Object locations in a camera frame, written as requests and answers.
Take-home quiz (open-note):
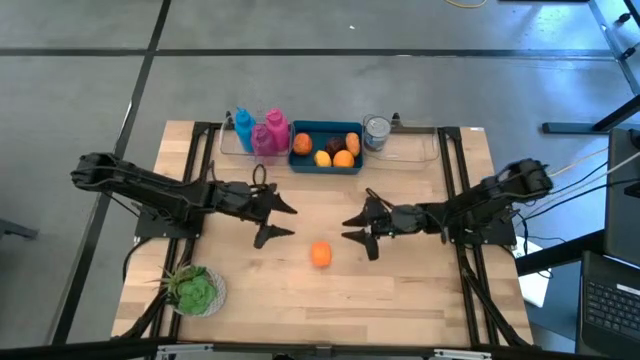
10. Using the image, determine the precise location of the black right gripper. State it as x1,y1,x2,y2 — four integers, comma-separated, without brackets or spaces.
341,197,439,263

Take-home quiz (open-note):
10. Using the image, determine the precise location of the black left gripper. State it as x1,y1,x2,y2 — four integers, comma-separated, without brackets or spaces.
208,179,299,251

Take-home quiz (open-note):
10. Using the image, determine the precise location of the round orange toy fruit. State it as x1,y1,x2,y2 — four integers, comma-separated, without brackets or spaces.
332,149,356,169

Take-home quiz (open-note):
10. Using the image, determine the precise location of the magenta squeeze bottle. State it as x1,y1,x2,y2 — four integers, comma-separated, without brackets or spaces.
251,123,277,166

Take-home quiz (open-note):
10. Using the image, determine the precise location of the reddish orange toy fruit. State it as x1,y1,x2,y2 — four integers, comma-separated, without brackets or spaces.
292,132,315,157

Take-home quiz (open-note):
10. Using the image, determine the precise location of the bright pink squeeze bottle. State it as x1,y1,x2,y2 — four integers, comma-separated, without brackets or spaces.
264,108,291,153

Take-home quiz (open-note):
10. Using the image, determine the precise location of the blue squeeze bottle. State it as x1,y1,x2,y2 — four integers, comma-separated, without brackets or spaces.
233,107,257,154

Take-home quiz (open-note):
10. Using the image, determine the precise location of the orange soft cube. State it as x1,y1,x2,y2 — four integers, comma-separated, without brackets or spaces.
310,241,333,269

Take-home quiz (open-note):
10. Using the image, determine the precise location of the teal plastic bin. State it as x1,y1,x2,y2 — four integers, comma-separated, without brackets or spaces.
288,119,365,176

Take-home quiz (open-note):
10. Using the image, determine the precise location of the potted green succulent plant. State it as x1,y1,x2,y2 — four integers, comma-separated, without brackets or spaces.
149,262,230,318

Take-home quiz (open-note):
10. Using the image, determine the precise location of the black table foot bar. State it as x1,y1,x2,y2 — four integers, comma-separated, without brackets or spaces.
542,93,640,135
514,228,609,277

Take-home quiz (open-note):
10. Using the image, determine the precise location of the black laptop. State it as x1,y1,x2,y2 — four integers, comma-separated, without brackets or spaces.
574,127,640,360

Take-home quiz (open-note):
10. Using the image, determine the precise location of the dark chair base leg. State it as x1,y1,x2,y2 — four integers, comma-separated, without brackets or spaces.
0,216,39,241

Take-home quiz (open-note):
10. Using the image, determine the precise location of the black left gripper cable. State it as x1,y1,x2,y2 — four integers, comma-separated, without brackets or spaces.
251,163,270,190

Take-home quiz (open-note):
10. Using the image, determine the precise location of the black metal rig frame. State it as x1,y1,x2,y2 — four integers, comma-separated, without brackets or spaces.
112,112,534,360

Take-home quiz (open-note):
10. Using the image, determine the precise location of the tan cable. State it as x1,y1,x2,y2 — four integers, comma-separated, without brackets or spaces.
547,147,611,178

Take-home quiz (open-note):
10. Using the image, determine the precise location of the white cable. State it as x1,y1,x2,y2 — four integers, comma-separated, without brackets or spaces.
605,148,640,176

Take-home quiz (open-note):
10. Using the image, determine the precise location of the grey metal table leg frame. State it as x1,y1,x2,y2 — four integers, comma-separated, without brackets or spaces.
587,0,640,96

